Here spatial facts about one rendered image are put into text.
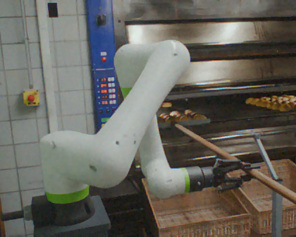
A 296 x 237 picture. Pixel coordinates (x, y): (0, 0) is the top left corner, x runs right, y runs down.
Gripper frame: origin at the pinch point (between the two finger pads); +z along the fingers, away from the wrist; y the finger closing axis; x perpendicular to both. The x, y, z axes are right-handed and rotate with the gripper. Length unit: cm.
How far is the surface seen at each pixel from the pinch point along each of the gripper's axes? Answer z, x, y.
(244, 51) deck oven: 53, -102, -47
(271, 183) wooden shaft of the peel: -0.8, 15.2, -0.9
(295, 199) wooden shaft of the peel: -1.1, 28.1, -0.6
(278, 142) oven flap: 80, -102, 21
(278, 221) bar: 41, -42, 48
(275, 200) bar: 39, -42, 36
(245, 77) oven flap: 53, -100, -29
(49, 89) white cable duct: -79, -98, -30
